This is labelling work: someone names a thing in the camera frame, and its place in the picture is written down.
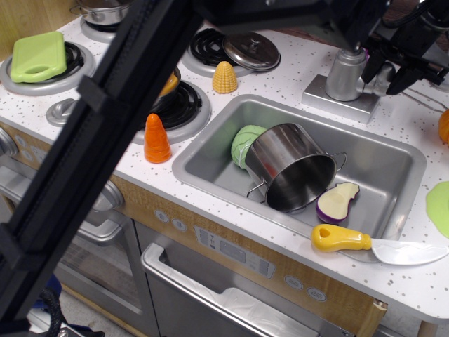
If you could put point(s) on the yellow toy corn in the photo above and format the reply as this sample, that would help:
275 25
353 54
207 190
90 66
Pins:
224 78

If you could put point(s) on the silver oven door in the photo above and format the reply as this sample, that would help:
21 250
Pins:
101 267

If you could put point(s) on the yellow handled toy knife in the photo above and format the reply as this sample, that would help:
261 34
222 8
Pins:
329 238

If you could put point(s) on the stove burner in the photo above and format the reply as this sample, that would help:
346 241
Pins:
186 114
205 52
99 33
80 63

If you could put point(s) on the green plate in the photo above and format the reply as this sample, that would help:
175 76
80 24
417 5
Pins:
437 207

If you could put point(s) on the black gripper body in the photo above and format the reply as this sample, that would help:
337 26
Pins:
411 40

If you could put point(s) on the front left stove burner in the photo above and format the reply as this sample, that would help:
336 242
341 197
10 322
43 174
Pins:
80 63

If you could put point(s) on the orange toy pumpkin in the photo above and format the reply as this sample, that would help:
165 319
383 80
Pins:
443 127

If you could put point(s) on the back right stove burner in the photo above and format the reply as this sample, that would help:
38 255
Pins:
205 52

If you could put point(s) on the green toy cabbage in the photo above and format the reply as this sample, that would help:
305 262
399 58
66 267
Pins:
242 143

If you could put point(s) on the small steel pot on stove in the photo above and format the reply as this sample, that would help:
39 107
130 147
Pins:
102 12

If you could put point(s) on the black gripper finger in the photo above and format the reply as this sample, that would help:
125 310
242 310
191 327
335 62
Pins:
373 66
403 79

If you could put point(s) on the orange toy carrot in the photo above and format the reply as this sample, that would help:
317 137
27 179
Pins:
156 144

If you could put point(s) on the steel pot lid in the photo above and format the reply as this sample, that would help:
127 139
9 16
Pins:
252 51

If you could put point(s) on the green toy cutting board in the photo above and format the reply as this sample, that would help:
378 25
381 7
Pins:
38 58

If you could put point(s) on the silver faucet base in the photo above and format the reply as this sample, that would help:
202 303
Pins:
341 91

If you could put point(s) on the steel pot in sink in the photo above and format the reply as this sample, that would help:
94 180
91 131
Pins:
289 168

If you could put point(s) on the silver faucet lever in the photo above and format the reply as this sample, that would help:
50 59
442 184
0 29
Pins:
380 83

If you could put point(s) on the front right stove burner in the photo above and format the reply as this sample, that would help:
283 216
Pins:
186 114

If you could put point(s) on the silver dishwasher door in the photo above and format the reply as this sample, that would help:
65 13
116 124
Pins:
195 296

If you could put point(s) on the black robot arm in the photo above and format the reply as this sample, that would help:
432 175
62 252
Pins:
114 102

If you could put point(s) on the grey stove knob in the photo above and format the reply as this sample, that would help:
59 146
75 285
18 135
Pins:
58 113

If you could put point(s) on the grey sink basin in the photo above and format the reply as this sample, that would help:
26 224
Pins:
388 172

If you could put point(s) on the wire utensil handle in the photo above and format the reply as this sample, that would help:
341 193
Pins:
425 100

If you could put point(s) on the back left stove burner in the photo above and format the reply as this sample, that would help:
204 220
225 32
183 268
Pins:
99 33

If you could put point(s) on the toy eggplant half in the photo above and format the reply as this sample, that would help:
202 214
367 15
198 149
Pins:
333 205

